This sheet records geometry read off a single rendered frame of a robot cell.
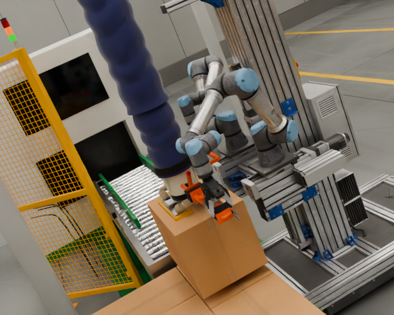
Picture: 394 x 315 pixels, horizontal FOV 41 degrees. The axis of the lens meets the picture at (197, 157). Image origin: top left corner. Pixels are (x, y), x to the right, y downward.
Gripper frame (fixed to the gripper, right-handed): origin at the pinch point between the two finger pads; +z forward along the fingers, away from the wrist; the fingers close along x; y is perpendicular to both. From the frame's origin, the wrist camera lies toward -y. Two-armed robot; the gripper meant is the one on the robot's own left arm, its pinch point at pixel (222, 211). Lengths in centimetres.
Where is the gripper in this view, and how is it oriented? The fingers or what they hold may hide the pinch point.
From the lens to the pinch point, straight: 240.3
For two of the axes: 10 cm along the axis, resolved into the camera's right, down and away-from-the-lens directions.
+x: -8.7, 4.5, -2.2
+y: -3.3, -1.9, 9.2
